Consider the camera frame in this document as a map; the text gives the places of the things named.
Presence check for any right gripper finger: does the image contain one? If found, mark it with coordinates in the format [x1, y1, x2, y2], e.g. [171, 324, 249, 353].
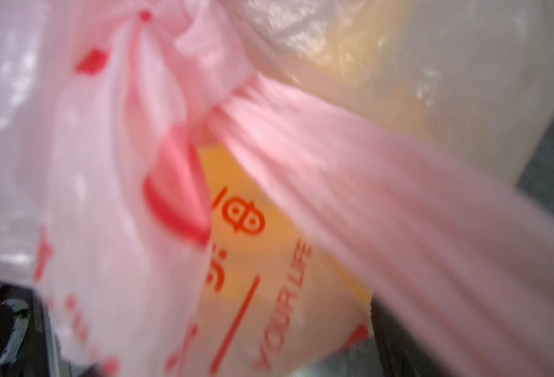
[371, 297, 447, 377]

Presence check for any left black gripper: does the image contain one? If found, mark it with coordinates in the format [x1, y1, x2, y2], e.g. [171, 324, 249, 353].
[0, 282, 65, 376]

